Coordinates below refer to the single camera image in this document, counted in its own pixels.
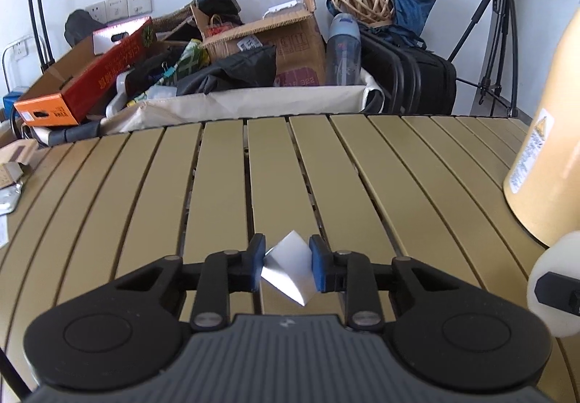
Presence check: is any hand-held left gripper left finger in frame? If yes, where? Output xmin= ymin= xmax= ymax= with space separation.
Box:
xmin=115 ymin=234 xmax=266 ymax=332

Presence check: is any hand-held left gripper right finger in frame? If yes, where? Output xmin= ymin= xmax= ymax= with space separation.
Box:
xmin=310 ymin=236 xmax=458 ymax=332

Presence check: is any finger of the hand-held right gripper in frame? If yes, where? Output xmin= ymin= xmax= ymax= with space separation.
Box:
xmin=535 ymin=271 xmax=580 ymax=315

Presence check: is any white paper piece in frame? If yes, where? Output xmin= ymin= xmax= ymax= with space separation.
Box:
xmin=260 ymin=230 xmax=314 ymax=307

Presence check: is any white rounded object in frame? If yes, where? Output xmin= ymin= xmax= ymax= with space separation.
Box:
xmin=527 ymin=232 xmax=580 ymax=337

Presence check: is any tan slatted folding table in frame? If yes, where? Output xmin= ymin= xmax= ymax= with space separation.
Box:
xmin=0 ymin=113 xmax=580 ymax=403

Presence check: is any yellow thermos jug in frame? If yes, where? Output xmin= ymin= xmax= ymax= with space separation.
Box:
xmin=503 ymin=7 xmax=580 ymax=248

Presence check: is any black cloth bag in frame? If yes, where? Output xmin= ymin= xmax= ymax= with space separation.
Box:
xmin=176 ymin=45 xmax=278 ymax=96

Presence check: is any black folded luggage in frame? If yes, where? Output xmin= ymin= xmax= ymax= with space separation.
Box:
xmin=360 ymin=29 xmax=457 ymax=116

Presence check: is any grey blue water bottle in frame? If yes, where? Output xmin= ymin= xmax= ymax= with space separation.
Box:
xmin=325 ymin=12 xmax=362 ymax=87

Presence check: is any green patterned packet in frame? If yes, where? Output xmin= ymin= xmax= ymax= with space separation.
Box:
xmin=174 ymin=38 xmax=211 ymax=78

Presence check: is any brown labelled cardboard box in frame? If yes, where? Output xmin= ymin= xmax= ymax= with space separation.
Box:
xmin=190 ymin=0 xmax=328 ymax=87

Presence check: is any red patterned paper bag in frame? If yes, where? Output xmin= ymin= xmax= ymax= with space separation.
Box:
xmin=206 ymin=13 xmax=241 ymax=39

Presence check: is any orange cardboard box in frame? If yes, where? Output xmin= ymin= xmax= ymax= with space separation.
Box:
xmin=13 ymin=16 xmax=157 ymax=127

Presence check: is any silver foil packet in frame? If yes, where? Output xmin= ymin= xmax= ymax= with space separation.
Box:
xmin=0 ymin=183 xmax=23 ymax=217

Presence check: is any pale yellow small carton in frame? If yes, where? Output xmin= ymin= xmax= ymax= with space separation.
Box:
xmin=0 ymin=161 xmax=30 ymax=191

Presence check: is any black leather pouch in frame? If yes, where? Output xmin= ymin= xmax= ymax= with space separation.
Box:
xmin=192 ymin=0 xmax=242 ymax=18

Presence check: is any blue storage box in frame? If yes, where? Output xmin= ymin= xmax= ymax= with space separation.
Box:
xmin=2 ymin=86 xmax=30 ymax=114

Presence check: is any white tubular trolley frame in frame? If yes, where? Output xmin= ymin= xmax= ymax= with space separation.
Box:
xmin=1 ymin=35 xmax=37 ymax=93

